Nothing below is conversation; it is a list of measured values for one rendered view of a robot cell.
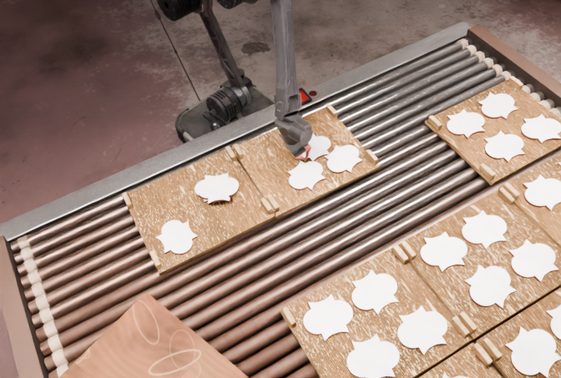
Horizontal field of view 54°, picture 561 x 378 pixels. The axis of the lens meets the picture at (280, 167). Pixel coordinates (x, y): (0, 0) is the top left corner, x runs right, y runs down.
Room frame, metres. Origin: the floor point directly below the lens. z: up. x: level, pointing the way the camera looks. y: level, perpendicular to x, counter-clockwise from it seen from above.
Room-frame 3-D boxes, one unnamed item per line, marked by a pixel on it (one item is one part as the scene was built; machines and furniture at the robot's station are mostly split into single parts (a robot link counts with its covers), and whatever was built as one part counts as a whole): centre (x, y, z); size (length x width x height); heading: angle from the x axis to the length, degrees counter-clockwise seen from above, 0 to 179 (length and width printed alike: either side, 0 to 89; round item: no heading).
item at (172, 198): (1.11, 0.29, 0.93); 0.41 x 0.35 x 0.02; 115
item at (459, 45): (1.45, 0.03, 0.90); 1.95 x 0.05 x 0.05; 115
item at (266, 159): (1.28, -0.09, 0.93); 0.41 x 0.35 x 0.02; 114
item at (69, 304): (1.18, -0.10, 0.90); 1.95 x 0.05 x 0.05; 115
